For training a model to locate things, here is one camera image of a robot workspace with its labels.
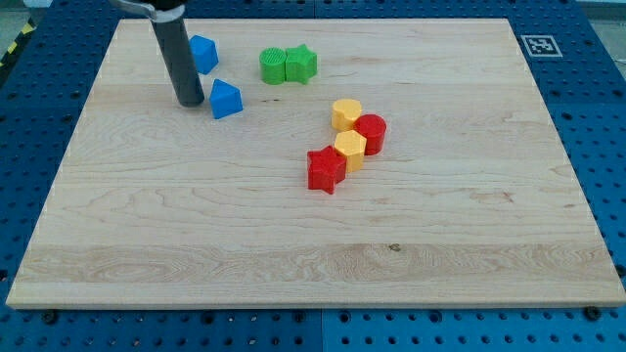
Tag blue triangle block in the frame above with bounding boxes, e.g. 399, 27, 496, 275
209, 79, 244, 119

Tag red star block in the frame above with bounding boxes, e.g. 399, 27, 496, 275
307, 146, 347, 195

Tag green star block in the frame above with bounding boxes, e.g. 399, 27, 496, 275
285, 44, 317, 84

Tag light wooden board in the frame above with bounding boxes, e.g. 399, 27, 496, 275
7, 19, 625, 310

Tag yellow hexagon block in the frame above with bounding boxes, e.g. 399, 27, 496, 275
334, 130, 367, 173

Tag yellow heart block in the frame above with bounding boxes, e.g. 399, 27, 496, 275
331, 99, 362, 132

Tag red cylinder block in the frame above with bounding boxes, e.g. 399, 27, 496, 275
353, 113, 386, 155

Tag green cylinder block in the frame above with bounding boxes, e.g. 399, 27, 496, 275
259, 47, 287, 85

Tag blue cube block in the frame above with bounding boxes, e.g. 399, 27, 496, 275
190, 35, 219, 74

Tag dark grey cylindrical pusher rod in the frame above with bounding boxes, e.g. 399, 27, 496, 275
152, 1, 204, 108

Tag white fiducial marker tag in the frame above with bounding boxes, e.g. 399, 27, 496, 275
520, 34, 562, 58

